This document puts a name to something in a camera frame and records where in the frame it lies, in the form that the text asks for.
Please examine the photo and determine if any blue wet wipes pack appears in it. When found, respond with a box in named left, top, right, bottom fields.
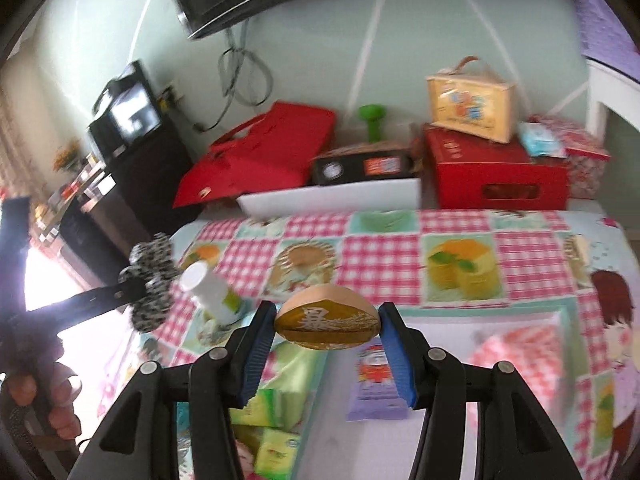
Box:
left=518, top=122, right=566, bottom=159

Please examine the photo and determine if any black white leopard scrunchie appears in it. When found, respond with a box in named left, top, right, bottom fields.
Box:
left=118, top=233, right=180, bottom=333

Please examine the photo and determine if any checkered food print tablecloth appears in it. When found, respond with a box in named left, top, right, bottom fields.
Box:
left=96, top=208, right=640, bottom=480

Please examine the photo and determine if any purple cartoon snack packet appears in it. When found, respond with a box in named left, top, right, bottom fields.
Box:
left=346, top=337, right=409, bottom=422

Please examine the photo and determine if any red gift box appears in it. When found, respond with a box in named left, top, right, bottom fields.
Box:
left=424, top=125, right=570, bottom=210

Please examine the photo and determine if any red fabric bag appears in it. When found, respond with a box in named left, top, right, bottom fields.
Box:
left=174, top=101, right=336, bottom=208

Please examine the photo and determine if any white rectangular board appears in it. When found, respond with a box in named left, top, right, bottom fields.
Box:
left=238, top=179, right=421, bottom=219

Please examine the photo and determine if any white pill bottle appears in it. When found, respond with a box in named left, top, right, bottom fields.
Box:
left=178, top=260, right=242, bottom=326

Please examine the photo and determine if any green dumbbell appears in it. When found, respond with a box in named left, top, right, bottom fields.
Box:
left=358, top=104, right=386, bottom=143

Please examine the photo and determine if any black cardboard box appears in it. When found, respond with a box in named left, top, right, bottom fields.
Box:
left=311, top=141, right=413, bottom=186

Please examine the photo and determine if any yellow handled gift box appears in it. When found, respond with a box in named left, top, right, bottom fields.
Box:
left=426, top=56, right=516, bottom=144

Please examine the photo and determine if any green tissue pack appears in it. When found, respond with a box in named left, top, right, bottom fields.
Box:
left=230, top=341, right=326, bottom=434
left=233, top=426, right=300, bottom=480

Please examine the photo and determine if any black cabinet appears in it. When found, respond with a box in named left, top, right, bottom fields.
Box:
left=60, top=122, right=203, bottom=285

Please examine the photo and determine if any purple perforated basket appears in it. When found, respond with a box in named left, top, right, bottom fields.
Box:
left=574, top=0, right=640, bottom=82

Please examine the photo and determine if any small black monitor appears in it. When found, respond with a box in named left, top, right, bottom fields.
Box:
left=88, top=61, right=163, bottom=165

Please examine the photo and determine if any white shelf unit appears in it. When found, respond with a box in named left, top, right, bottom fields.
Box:
left=586, top=58, right=640, bottom=144

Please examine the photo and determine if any black power cable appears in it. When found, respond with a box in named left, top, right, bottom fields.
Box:
left=192, top=18, right=275, bottom=134

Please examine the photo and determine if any red patterned box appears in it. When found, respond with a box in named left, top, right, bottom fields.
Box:
left=529, top=115, right=611, bottom=200

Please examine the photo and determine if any person's left hand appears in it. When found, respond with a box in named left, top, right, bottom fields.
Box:
left=3, top=362, right=82, bottom=441

